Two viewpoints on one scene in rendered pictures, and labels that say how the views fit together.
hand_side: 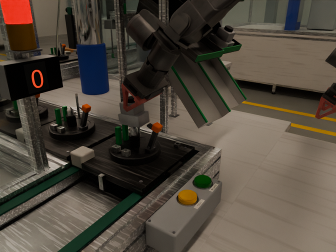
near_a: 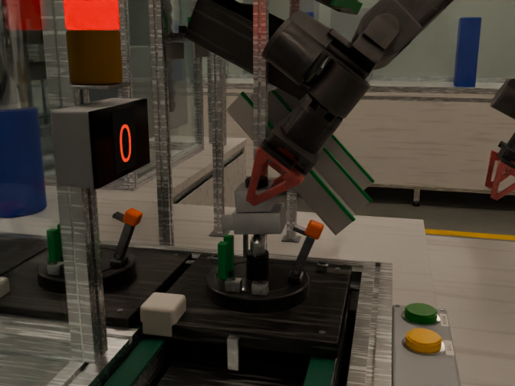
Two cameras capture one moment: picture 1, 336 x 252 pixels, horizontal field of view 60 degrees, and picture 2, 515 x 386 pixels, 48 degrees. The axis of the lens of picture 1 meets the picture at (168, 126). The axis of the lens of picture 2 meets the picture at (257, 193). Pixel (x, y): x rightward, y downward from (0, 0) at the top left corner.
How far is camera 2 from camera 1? 0.36 m
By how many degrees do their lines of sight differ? 22
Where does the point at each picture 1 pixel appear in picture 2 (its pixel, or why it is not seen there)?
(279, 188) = (492, 317)
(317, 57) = (359, 126)
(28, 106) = (87, 207)
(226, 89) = not seen: hidden behind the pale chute
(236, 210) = (460, 364)
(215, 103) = (339, 191)
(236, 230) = not seen: outside the picture
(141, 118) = (281, 215)
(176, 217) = (436, 374)
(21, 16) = (111, 14)
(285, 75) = not seen: hidden behind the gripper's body
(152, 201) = (367, 361)
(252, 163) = (421, 289)
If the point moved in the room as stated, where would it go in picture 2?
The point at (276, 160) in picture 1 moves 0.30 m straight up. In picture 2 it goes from (451, 279) to (465, 122)
